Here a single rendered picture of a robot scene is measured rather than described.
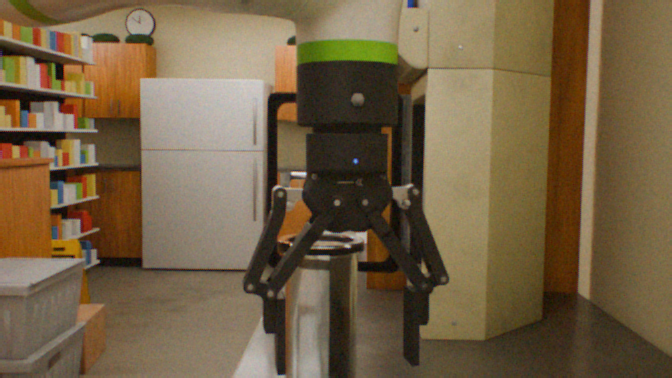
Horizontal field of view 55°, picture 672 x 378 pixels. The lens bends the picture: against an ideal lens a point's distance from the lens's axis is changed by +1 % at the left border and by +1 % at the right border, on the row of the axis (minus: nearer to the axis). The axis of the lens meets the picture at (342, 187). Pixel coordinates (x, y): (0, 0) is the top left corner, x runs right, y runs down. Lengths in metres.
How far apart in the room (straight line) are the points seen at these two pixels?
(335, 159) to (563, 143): 1.05
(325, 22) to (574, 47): 1.07
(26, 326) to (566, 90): 2.39
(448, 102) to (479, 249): 0.26
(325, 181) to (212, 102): 5.57
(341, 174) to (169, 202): 5.73
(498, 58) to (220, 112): 5.09
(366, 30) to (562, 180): 1.06
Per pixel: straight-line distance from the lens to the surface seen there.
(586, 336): 1.27
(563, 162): 1.56
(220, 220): 6.17
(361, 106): 0.55
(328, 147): 0.56
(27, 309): 3.08
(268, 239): 0.57
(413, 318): 0.61
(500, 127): 1.16
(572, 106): 1.56
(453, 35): 1.13
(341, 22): 0.55
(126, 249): 6.59
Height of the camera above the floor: 1.29
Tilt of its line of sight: 5 degrees down
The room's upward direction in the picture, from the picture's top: 1 degrees clockwise
